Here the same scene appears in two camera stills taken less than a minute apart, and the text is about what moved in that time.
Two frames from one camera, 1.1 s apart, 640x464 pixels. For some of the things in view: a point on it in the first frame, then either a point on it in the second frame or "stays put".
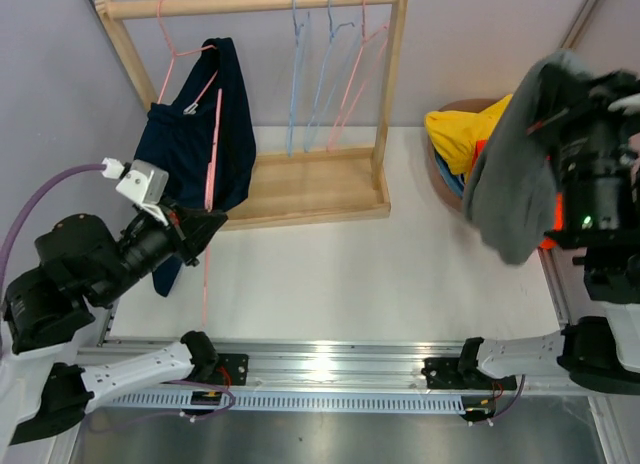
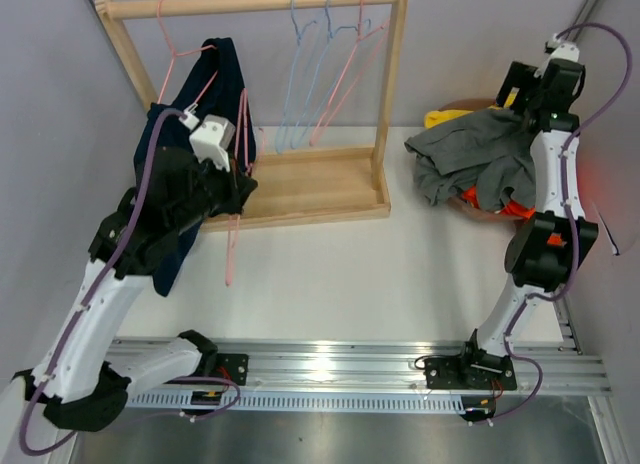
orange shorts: x=545 y=243 -> x=513 y=207
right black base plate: x=443 y=373 stays put
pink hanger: x=210 y=194 -> x=234 y=224
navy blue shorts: x=205 y=139 stays put
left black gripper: x=191 y=241 -> x=238 y=187
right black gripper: x=592 y=101 -> x=518 y=76
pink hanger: x=352 y=76 -> x=359 y=61
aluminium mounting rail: x=339 y=367 stays put
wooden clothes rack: x=289 y=186 stays put
